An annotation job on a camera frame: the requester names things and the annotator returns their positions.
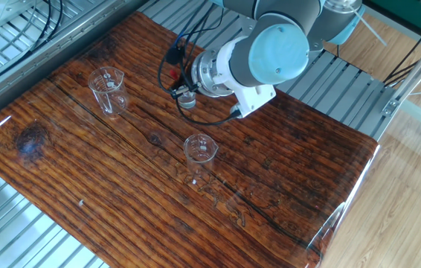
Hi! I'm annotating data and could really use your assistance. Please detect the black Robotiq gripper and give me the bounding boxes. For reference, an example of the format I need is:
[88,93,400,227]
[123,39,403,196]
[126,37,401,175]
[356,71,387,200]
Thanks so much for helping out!
[170,55,202,101]

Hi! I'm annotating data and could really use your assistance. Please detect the small glass reagent bottle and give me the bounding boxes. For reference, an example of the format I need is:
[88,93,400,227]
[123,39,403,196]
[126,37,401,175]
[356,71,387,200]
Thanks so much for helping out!
[177,92,197,110]

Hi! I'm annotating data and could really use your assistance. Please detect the silver wrist coupling flange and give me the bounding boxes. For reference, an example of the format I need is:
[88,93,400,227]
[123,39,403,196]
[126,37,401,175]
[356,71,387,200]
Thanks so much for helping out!
[190,49,234,99]

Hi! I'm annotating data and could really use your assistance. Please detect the tall clear glass beaker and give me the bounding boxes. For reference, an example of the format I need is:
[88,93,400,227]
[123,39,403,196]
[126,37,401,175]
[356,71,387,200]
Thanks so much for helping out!
[87,66,129,120]

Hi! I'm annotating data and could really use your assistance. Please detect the small clear glass beaker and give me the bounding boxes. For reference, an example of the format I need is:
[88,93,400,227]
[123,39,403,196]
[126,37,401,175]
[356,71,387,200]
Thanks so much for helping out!
[183,133,219,178]

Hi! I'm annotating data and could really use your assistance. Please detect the glossy wood-pattern mat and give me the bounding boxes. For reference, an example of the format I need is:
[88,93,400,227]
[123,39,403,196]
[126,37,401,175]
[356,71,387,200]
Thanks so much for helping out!
[0,10,379,268]

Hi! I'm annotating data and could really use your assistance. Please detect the white zip tie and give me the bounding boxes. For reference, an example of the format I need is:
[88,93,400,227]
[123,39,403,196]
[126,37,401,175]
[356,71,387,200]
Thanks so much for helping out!
[347,3,388,48]

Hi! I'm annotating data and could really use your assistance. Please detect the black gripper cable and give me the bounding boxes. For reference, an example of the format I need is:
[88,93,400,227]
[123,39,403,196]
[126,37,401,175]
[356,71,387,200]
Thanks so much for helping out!
[157,0,243,127]

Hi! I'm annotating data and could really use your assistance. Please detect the black cable bundle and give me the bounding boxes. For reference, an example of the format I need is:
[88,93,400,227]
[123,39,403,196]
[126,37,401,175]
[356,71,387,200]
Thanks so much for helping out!
[0,0,65,96]

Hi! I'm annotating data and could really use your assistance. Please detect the grey metal table rail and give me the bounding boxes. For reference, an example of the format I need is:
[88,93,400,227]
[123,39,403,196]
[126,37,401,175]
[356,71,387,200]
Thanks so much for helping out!
[0,0,148,131]

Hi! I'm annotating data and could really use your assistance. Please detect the black floor cables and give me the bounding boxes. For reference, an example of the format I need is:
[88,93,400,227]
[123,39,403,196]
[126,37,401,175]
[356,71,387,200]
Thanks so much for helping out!
[383,7,421,89]

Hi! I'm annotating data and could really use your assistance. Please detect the aluminium frame post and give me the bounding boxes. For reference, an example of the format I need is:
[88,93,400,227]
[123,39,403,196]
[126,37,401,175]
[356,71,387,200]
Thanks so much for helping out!
[381,22,421,117]

